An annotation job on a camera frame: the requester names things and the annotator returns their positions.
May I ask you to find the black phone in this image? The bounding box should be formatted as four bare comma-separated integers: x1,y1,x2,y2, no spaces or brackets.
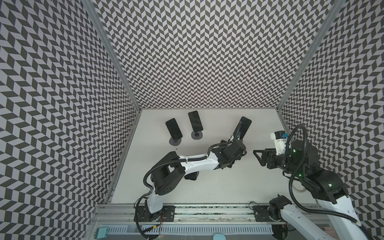
184,172,199,181
166,118,183,140
188,111,203,133
232,117,252,140

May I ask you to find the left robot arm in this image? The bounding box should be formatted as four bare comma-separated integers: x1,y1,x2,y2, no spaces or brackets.
143,140,247,214

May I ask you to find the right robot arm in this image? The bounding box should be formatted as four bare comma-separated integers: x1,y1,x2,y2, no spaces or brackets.
253,124,373,240

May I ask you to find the back left round stand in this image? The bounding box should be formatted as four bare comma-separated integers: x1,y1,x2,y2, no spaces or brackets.
169,138,182,146

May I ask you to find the tape roll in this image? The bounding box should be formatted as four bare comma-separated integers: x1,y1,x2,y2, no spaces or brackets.
292,181,307,193

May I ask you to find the teal round button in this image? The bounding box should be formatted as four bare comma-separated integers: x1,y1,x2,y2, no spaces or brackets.
213,233,227,240

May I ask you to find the teal box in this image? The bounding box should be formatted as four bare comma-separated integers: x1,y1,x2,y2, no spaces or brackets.
94,227,110,240

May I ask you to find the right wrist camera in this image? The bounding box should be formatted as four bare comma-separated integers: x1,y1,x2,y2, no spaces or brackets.
271,131,288,156

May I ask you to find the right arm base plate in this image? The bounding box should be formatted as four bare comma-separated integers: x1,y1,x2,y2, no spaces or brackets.
252,206,284,222

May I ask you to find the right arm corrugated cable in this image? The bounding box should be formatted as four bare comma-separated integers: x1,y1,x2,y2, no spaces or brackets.
283,124,374,240

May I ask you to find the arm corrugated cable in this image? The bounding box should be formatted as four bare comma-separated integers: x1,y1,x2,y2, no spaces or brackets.
283,124,374,240
134,140,232,240

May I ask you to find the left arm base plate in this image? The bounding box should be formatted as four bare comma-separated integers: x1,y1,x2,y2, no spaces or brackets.
134,205,176,223

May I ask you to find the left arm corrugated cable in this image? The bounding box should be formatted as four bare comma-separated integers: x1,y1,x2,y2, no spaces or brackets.
134,140,232,240

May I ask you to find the white slotted cable duct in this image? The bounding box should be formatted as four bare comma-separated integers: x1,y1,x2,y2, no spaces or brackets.
107,224,273,236

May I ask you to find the aluminium front rail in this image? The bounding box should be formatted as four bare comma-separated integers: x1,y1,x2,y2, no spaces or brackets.
90,204,256,225

